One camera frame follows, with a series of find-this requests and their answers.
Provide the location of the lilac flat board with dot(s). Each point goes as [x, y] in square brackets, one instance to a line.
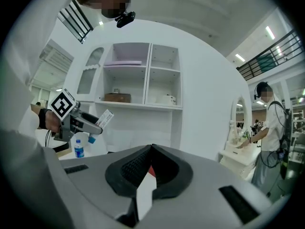
[124, 63]

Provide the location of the white shelf cabinet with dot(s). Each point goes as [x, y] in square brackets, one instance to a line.
[164, 108]

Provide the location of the brown wooden box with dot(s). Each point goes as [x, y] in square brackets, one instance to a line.
[118, 98]

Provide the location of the white desk with drawers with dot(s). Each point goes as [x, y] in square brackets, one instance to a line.
[95, 152]

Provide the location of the ceiling strip light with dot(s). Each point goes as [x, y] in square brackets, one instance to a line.
[270, 32]
[240, 57]

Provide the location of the black metal railing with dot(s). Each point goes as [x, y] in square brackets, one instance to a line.
[76, 20]
[269, 58]

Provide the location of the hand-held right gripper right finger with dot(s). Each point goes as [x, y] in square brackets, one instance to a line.
[202, 175]

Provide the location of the person's white sweatshirt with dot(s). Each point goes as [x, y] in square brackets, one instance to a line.
[35, 44]

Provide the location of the cream dressing table with mirror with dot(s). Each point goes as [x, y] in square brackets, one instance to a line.
[238, 159]

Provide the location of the clear blue-capped water bottle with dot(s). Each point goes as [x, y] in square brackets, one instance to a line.
[79, 150]

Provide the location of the small black-white card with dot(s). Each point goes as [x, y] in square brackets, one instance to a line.
[116, 90]

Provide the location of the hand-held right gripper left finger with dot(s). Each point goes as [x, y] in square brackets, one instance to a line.
[95, 175]

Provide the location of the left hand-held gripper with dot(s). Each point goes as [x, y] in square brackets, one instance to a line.
[62, 104]

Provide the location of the white pouch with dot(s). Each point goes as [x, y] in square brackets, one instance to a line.
[166, 99]

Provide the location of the person's left forearm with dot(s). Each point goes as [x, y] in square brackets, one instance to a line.
[28, 120]

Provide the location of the person's left hand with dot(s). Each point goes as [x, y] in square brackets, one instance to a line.
[53, 121]

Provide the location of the red book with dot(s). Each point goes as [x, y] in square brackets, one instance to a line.
[152, 170]

